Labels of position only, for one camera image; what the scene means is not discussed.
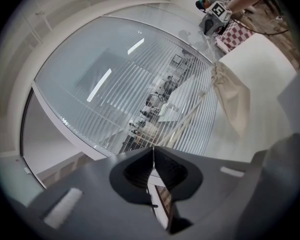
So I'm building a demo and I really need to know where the beige hair dryer bag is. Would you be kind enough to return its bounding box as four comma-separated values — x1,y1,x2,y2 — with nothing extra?
151,33,251,171

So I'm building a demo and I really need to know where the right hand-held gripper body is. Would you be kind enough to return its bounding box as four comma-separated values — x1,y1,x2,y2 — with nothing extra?
206,0,233,34

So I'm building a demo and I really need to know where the glass partition with white blinds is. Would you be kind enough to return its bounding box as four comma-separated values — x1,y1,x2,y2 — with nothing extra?
34,15,220,157

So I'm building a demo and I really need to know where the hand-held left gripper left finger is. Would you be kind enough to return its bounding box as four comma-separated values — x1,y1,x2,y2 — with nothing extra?
27,146,170,240

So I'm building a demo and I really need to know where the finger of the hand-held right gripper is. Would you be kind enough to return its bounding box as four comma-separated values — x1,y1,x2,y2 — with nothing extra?
204,20,217,36
199,15,211,36

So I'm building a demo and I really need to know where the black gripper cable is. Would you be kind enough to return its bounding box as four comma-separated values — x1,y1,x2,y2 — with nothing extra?
229,17,290,37

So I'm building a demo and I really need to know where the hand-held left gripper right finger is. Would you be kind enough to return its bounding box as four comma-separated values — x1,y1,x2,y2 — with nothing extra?
154,146,252,240

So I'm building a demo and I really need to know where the red white checkered cloth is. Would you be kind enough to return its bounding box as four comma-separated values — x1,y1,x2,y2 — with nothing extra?
216,25,256,52

